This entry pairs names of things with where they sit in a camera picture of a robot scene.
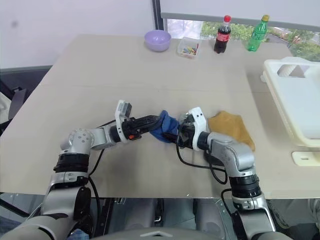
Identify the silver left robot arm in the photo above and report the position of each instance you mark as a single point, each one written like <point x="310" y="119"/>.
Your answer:
<point x="80" y="140"/>

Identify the green bottle yellow cap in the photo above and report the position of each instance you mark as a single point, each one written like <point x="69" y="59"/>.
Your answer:
<point x="257" y="33"/>

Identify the colourful small clips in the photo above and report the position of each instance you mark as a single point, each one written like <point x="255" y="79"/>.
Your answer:
<point x="189" y="50"/>

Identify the white flat plastic lid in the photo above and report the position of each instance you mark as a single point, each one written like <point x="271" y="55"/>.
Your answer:
<point x="306" y="157"/>

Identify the blue denim cloth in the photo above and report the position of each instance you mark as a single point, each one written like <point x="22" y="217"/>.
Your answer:
<point x="80" y="235"/>

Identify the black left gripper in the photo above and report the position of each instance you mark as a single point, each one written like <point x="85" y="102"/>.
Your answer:
<point x="131" y="128"/>

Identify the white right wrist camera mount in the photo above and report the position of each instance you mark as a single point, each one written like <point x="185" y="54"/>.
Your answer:
<point x="200" y="120"/>

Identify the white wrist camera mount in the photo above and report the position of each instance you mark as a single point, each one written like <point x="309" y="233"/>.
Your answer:
<point x="122" y="107"/>
<point x="200" y="120"/>

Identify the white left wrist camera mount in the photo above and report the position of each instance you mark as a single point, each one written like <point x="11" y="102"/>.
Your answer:
<point x="122" y="107"/>

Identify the dark window frame post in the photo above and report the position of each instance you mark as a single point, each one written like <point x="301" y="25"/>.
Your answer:
<point x="156" y="15"/>

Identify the mustard yellow fuzzy sock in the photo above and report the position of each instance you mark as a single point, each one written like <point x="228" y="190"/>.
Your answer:
<point x="230" y="127"/>

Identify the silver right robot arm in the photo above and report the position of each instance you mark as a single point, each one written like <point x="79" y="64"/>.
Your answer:
<point x="237" y="155"/>

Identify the clear plastic box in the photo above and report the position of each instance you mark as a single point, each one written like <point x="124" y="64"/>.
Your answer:
<point x="188" y="47"/>

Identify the white plastic bin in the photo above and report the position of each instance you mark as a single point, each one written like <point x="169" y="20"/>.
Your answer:
<point x="297" y="100"/>

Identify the black chair frame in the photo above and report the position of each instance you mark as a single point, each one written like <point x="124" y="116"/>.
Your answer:
<point x="16" y="100"/>

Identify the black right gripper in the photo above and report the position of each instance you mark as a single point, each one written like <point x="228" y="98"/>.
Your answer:
<point x="187" y="132"/>

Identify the grey robot torso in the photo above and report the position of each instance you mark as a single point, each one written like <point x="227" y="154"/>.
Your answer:
<point x="155" y="235"/>

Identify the purple plastic bowl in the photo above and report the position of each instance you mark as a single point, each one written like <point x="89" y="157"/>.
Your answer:
<point x="157" y="40"/>

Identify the grey roller blind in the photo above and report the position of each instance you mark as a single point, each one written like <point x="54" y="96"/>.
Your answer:
<point x="237" y="10"/>

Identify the cola bottle red cap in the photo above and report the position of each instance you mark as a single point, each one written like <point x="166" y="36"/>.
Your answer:
<point x="222" y="36"/>

